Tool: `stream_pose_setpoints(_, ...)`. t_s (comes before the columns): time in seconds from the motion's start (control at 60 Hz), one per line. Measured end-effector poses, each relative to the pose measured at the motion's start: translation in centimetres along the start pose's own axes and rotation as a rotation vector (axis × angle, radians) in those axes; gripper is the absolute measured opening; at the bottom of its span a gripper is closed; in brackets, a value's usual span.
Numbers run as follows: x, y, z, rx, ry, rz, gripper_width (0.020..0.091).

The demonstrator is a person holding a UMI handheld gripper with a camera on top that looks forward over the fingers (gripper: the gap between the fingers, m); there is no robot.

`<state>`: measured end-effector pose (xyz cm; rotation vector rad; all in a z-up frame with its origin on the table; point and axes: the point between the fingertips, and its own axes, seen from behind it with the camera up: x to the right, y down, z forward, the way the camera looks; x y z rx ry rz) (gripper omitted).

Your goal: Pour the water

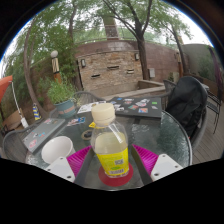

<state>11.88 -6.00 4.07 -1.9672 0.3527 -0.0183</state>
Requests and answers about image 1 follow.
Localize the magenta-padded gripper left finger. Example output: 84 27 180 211
44 144 96 187

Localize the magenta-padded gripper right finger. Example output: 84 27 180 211
130 143 184 186

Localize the clear bottle with yellow label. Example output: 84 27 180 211
90 102 130 179

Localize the grey laptop with stickers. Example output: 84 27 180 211
22 117 67 154

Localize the brown round coaster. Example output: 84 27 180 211
81 129 94 141

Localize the blue card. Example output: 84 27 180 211
66 116 87 127

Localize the flat round red coaster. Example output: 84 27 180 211
97 162 135 188

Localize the blue yellow striped bollard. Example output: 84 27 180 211
32 102 42 122

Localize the green plant in blue pot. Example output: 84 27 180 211
46 79 78 119

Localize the black laptop with stickers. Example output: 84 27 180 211
109 96 163 119

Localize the white sticker sheet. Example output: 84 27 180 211
77 100 107 115

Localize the black metal chair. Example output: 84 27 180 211
206 89 223 134

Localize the forked dark tree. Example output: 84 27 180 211
101 0 154 81

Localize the grey wall box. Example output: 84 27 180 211
147 67 156 79

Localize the wooden lamp post with globe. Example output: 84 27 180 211
50 50 63 84

